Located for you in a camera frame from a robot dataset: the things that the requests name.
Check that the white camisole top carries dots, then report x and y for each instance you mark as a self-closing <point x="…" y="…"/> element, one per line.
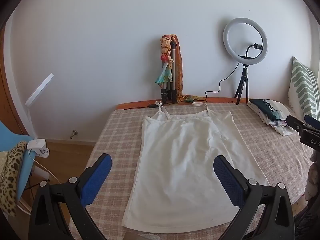
<point x="175" y="155"/>

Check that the orange bed sheet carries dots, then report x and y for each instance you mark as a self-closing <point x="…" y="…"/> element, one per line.
<point x="135" y="104"/>

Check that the beige checked blanket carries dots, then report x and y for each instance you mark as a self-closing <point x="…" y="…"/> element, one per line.
<point x="117" y="135"/>

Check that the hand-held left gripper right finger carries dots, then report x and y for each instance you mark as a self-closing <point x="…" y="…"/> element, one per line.
<point x="228" y="180"/>

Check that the small black tripod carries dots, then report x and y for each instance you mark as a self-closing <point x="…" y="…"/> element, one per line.
<point x="245" y="76"/>

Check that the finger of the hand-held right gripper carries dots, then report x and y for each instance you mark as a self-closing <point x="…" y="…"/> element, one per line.
<point x="295" y="123"/>
<point x="312" y="121"/>

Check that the white clip desk lamp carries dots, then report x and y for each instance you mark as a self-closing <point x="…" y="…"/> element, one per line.
<point x="37" y="146"/>

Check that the folded silver tripod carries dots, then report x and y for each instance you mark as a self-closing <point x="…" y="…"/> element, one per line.
<point x="172" y="87"/>

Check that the metal door stopper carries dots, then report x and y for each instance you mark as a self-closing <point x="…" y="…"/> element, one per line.
<point x="73" y="133"/>

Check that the orange patterned scarf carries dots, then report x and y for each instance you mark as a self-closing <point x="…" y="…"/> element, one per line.
<point x="179" y="75"/>

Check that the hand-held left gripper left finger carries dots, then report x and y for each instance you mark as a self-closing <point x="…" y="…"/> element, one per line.
<point x="96" y="177"/>

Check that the person's right hand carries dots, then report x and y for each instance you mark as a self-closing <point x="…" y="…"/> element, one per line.
<point x="315" y="180"/>

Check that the floral folded garment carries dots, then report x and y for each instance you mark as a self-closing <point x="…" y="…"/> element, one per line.
<point x="282" y="127"/>

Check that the green striped white pillow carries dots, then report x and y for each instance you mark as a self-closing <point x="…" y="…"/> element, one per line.
<point x="302" y="90"/>

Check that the colourful braided scarf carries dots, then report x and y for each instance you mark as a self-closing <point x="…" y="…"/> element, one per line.
<point x="165" y="76"/>

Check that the leopard print cloth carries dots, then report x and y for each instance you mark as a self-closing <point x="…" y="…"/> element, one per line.
<point x="11" y="177"/>

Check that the wooden door frame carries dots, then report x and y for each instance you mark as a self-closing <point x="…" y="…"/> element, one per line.
<point x="10" y="100"/>

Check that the dark green printed folded garment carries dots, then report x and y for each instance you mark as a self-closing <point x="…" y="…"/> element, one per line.
<point x="262" y="107"/>

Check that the light blue chair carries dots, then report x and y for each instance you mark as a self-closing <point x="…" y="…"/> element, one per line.
<point x="25" y="165"/>

